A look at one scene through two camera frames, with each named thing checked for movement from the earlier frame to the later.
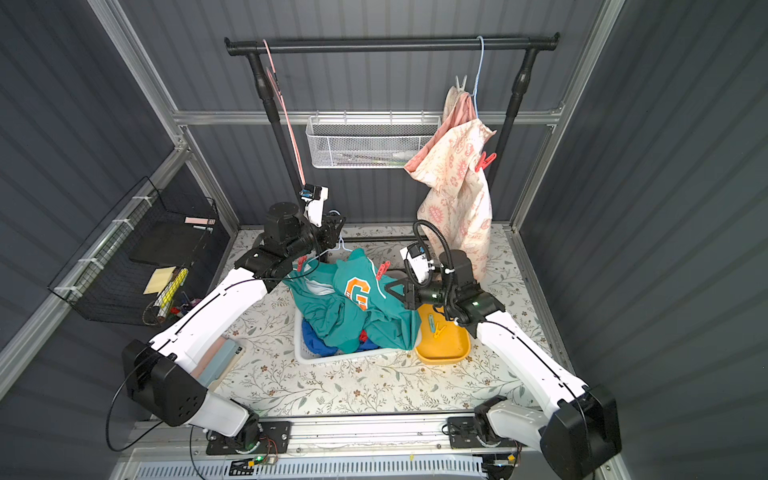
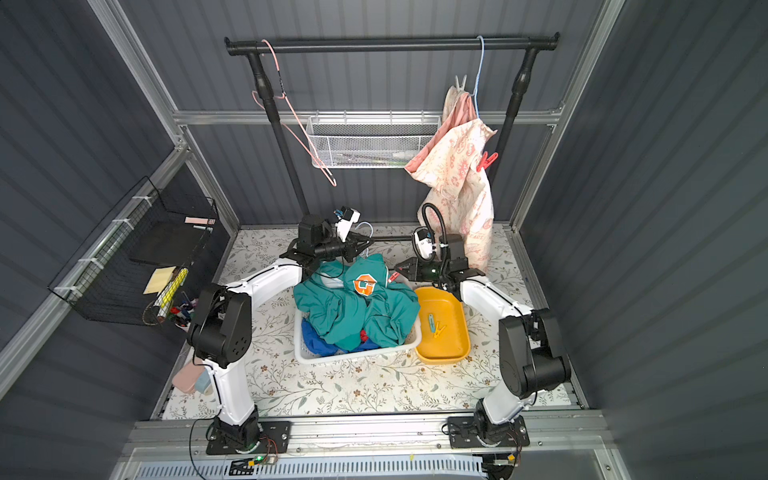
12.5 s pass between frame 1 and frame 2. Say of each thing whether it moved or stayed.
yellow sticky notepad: stayed
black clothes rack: stayed
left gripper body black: moved
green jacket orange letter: stayed
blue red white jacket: stayed
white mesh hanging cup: stayed
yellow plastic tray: stayed
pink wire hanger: moved
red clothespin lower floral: stayed
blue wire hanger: moved
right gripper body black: moved
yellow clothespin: stayed
